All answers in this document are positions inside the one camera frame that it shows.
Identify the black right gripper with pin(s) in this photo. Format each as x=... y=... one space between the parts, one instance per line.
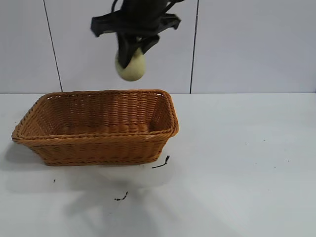
x=140 y=22

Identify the pale yellow round pastry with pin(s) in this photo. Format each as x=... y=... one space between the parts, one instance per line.
x=133 y=71

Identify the brown woven wicker basket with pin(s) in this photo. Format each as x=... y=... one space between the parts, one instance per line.
x=98 y=145

